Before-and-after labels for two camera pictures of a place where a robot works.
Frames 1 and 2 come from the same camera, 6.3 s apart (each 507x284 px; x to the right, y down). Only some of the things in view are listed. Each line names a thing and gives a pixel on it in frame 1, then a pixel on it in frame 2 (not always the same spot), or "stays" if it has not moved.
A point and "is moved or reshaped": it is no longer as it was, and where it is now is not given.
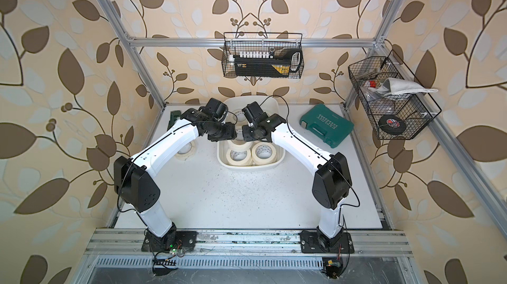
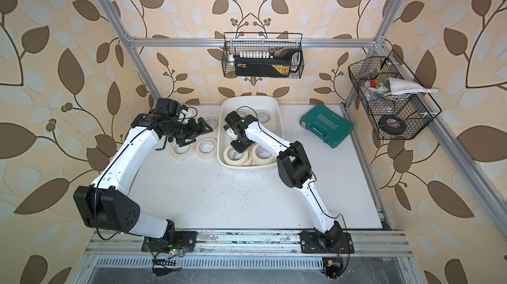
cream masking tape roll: x=239 y=144 is moved or reshaped
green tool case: x=328 y=124 stays
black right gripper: x=246 y=133 to x=239 y=148
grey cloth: x=391 y=86 stays
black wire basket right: x=398 y=106 stays
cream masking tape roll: x=187 y=152 stays
